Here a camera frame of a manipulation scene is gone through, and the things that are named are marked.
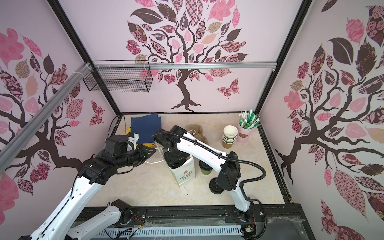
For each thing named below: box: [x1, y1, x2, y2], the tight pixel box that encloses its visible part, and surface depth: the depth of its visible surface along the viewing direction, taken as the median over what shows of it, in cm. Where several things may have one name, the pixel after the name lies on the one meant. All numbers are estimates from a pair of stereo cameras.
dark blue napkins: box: [131, 113, 162, 144], surface depth 106 cm
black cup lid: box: [199, 160, 213, 171], surface depth 81 cm
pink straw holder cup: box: [236, 120, 253, 144], surface depth 95 cm
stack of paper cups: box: [222, 125, 239, 149], surface depth 92 cm
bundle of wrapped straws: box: [238, 109, 261, 130], surface depth 94 cm
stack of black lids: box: [209, 177, 224, 195], surface depth 83 cm
